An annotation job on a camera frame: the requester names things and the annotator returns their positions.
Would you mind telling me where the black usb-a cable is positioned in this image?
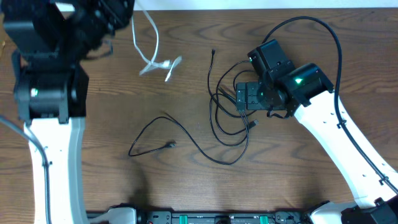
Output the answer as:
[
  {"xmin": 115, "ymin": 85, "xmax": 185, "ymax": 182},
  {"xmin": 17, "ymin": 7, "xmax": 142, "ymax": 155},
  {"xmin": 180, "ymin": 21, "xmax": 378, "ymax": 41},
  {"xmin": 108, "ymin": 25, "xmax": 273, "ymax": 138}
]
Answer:
[{"xmin": 206, "ymin": 49, "xmax": 259, "ymax": 147}]

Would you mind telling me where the white usb cable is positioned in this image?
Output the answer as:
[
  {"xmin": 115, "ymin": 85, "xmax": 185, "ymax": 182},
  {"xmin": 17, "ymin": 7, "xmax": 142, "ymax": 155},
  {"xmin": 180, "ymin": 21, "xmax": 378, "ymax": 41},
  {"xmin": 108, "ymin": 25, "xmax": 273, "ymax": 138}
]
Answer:
[{"xmin": 130, "ymin": 7, "xmax": 183, "ymax": 83}]

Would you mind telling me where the black thin usb cable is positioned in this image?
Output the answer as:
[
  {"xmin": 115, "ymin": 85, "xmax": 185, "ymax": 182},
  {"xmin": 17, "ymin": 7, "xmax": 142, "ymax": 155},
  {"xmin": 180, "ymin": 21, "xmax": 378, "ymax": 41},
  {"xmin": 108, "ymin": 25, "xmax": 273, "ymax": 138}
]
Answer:
[{"xmin": 127, "ymin": 111, "xmax": 250, "ymax": 166}]

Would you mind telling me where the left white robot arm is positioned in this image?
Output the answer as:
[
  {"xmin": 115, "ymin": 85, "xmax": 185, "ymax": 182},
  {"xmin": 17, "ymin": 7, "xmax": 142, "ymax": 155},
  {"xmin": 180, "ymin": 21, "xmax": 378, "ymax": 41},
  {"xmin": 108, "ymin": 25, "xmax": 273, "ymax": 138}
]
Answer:
[{"xmin": 1, "ymin": 0, "xmax": 137, "ymax": 223}]

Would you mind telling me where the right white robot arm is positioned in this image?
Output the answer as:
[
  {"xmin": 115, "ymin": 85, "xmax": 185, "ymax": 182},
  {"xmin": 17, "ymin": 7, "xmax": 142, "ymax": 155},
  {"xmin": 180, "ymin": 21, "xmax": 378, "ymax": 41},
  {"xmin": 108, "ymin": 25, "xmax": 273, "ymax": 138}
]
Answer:
[{"xmin": 235, "ymin": 36, "xmax": 397, "ymax": 223}]

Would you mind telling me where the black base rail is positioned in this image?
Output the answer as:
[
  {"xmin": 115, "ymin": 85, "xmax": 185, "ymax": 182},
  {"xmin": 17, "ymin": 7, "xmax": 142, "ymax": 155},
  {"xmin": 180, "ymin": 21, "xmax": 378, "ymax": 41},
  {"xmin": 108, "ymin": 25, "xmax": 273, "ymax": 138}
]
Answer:
[{"xmin": 86, "ymin": 202, "xmax": 398, "ymax": 224}]

